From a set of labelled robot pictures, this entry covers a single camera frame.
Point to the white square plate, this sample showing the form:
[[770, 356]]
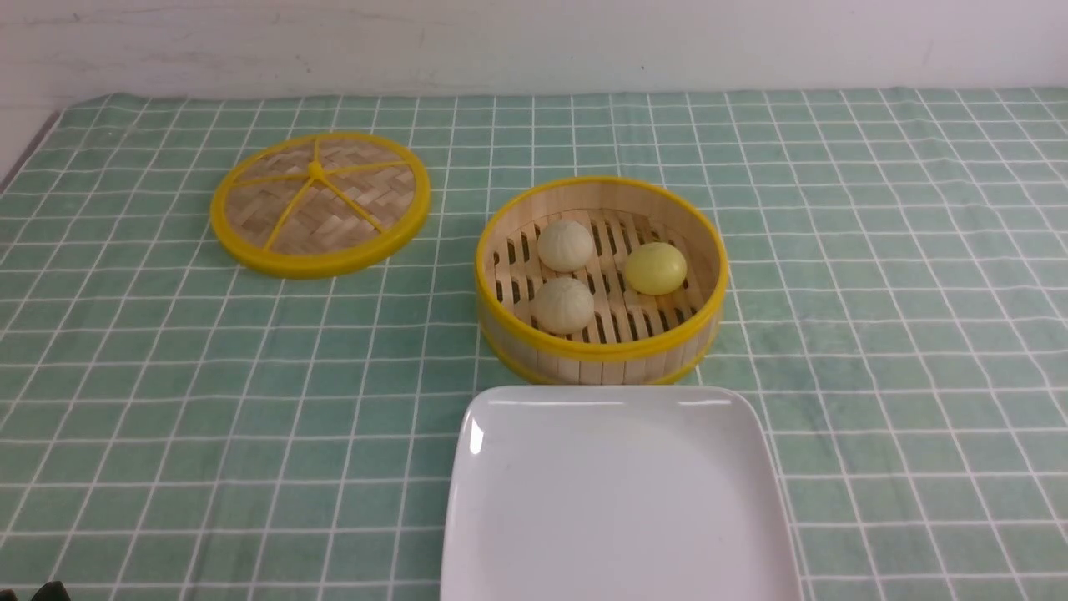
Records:
[[615, 493]]

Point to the bamboo steamer lid yellow rim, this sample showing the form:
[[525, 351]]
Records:
[[322, 205]]

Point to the green checkered tablecloth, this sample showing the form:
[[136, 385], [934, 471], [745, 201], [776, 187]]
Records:
[[178, 427]]

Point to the bamboo steamer basket yellow rim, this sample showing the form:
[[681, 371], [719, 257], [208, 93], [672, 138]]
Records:
[[631, 339]]

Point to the yellow steamed bun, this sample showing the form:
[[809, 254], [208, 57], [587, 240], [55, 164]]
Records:
[[655, 268]]

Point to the white steamed bun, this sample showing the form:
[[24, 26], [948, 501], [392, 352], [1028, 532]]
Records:
[[565, 246], [562, 306]]

